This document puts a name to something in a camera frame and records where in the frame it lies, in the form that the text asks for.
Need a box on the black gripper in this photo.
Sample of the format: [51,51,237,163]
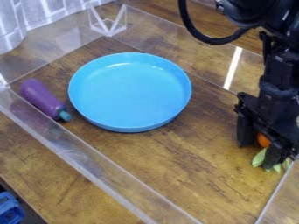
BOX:
[235,81,299,170]

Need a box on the orange toy carrot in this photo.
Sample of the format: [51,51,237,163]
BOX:
[251,132,290,172]

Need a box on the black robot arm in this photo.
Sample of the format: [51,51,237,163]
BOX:
[221,0,299,170]

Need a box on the clear acrylic back barrier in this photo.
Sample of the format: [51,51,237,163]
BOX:
[117,3,299,123]

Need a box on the clear acrylic barrier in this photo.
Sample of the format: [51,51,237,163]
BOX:
[117,3,299,123]
[0,75,202,224]

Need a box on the blue round plate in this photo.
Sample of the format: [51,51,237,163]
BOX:
[68,52,193,133]

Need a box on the clear acrylic front barrier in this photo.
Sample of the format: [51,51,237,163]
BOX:
[0,75,202,224]

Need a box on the purple toy eggplant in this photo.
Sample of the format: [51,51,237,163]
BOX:
[20,79,71,122]

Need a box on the blue object at corner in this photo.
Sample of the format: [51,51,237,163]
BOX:
[0,192,24,224]

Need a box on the white sheer curtain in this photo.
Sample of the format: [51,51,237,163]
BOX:
[0,0,113,55]

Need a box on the black braided cable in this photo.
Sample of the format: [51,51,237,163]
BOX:
[178,0,251,46]

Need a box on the clear acrylic corner bracket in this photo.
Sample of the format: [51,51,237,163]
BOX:
[88,4,127,38]

